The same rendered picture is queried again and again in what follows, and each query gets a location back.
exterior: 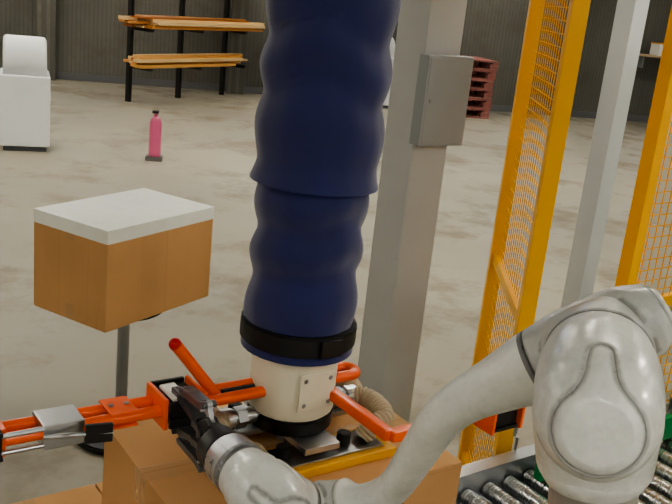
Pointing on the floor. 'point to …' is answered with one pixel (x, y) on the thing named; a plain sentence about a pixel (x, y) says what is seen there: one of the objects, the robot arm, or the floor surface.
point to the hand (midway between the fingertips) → (173, 403)
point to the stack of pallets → (481, 87)
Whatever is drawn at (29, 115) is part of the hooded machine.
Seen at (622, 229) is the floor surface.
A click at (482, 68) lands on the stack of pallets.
